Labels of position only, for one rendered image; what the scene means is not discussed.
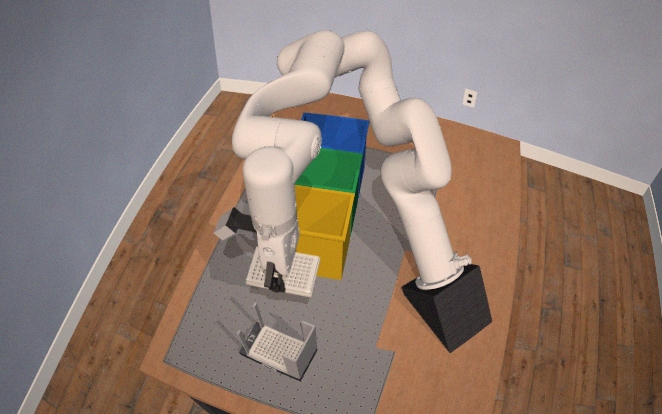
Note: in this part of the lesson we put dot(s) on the yellow recycle bin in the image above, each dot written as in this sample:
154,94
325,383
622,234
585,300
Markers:
324,218

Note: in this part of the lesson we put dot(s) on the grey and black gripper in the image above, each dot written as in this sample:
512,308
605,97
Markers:
284,246

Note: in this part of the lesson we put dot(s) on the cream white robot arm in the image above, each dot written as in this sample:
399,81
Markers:
283,148

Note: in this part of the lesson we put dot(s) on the green bin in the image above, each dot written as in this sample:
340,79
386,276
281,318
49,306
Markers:
334,170

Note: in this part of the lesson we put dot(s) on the blue open-top bin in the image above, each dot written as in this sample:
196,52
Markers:
340,133

